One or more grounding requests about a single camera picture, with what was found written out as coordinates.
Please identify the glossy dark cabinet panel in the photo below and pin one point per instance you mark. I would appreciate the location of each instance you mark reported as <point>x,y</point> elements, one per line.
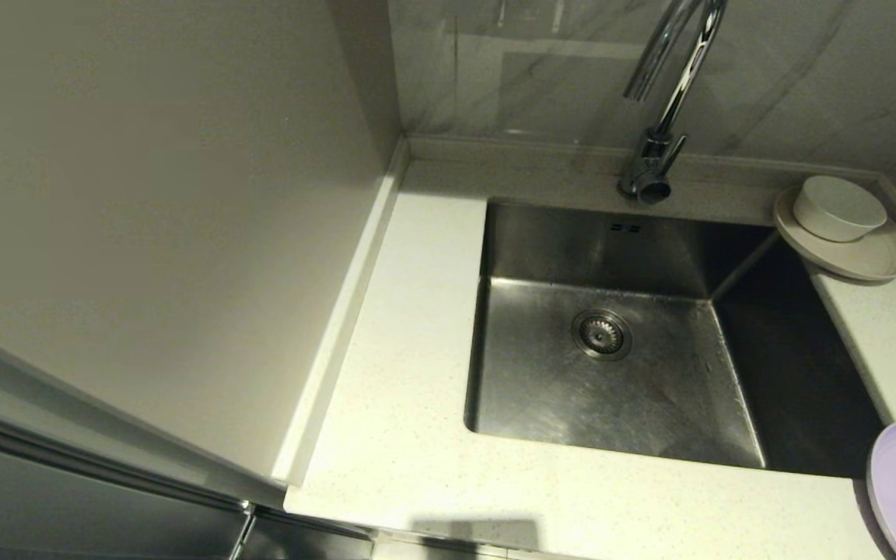
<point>67,513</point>

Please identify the chrome gooseneck faucet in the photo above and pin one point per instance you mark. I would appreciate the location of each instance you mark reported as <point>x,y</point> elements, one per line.
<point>650,167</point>

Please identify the round metal sink strainer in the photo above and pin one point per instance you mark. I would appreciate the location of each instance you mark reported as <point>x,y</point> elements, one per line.
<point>602,334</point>

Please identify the white ceramic bowl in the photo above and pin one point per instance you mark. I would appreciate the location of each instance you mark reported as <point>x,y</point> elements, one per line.
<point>838,206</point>

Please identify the stainless steel sink basin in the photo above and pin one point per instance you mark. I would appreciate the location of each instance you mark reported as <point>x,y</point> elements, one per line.
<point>650,404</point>

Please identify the cream round plate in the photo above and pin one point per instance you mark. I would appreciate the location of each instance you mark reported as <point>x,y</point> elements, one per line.
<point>872,260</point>

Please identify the tall grey cabinet panel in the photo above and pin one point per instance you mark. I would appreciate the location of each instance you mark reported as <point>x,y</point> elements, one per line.
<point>145,194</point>

